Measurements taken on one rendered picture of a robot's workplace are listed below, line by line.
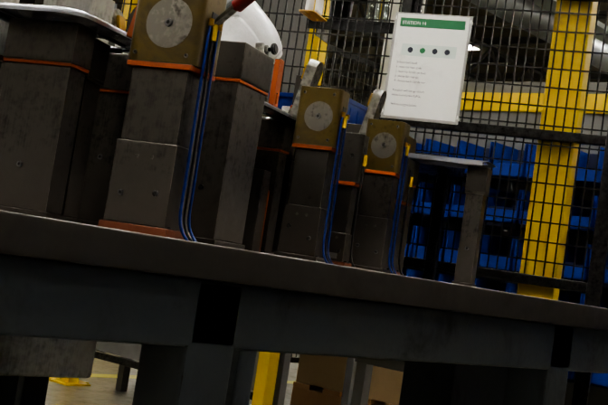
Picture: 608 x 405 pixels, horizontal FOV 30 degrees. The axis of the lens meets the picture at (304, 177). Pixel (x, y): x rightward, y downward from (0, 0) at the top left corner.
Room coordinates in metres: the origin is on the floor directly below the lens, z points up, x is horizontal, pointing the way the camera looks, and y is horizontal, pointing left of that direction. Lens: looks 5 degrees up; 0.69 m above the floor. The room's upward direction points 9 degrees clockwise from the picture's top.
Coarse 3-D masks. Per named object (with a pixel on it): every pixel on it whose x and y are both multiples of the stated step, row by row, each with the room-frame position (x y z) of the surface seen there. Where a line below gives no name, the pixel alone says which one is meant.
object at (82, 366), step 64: (0, 256) 1.09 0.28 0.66; (0, 320) 1.10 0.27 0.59; (64, 320) 1.15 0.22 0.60; (128, 320) 1.22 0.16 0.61; (192, 320) 1.29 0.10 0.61; (256, 320) 1.37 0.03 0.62; (320, 320) 1.46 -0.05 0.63; (384, 320) 1.56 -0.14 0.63; (448, 320) 1.68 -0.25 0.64; (512, 320) 1.82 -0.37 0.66; (192, 384) 1.30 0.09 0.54; (448, 384) 2.18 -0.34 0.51; (512, 384) 1.97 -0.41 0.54
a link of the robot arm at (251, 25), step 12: (240, 12) 2.89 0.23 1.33; (252, 12) 2.90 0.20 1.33; (228, 24) 2.89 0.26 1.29; (240, 24) 2.89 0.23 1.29; (252, 24) 2.90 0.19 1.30; (264, 24) 2.91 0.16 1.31; (228, 36) 2.88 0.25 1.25; (240, 36) 2.88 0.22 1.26; (252, 36) 2.89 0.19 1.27; (264, 36) 2.91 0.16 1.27; (276, 36) 2.94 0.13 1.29
